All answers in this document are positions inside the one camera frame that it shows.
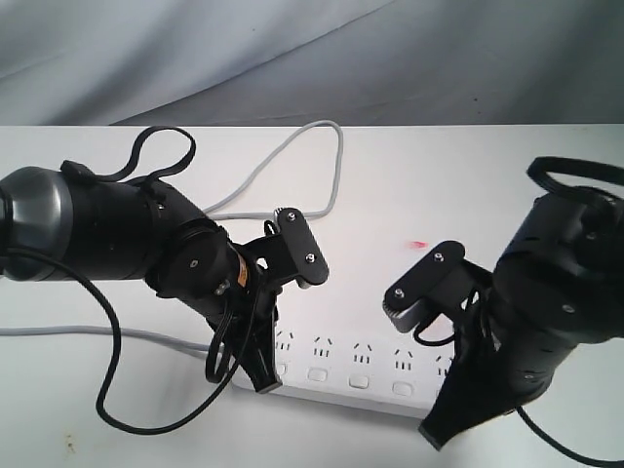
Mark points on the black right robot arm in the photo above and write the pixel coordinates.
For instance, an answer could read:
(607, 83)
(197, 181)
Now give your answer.
(558, 284)

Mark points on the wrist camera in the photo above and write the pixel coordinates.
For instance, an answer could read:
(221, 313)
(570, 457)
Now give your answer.
(309, 266)
(429, 289)

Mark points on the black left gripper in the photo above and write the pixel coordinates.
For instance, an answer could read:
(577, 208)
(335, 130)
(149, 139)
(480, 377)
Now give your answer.
(245, 305)

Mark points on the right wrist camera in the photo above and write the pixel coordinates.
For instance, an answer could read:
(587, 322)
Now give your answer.
(429, 289)

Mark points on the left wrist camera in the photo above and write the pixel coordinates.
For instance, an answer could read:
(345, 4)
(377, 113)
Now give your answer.
(309, 266)

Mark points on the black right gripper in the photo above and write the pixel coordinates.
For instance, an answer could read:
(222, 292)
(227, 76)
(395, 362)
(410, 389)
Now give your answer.
(494, 371)

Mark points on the white five-outlet power strip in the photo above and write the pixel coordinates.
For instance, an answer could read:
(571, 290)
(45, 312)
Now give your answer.
(382, 373)

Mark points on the grey backdrop cloth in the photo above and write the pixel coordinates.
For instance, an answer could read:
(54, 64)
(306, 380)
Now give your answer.
(279, 63)

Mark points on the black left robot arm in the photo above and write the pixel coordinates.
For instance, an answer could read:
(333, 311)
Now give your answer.
(58, 224)

